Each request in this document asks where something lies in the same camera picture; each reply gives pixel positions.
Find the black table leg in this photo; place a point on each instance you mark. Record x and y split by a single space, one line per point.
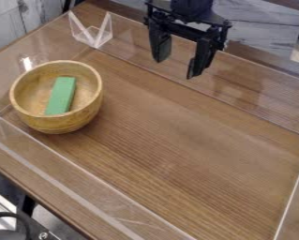
29 205

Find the brown wooden bowl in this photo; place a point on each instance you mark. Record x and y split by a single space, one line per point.
30 96

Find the clear acrylic tray wall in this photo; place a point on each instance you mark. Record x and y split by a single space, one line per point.
186 159

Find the black metal base plate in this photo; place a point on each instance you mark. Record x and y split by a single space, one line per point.
38 231

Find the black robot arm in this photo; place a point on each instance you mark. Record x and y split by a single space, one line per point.
192 20

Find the green rectangular block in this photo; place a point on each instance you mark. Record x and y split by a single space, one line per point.
61 96

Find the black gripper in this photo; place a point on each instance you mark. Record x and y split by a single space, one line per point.
189 19

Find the clear acrylic corner bracket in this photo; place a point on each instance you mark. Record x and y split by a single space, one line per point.
94 36

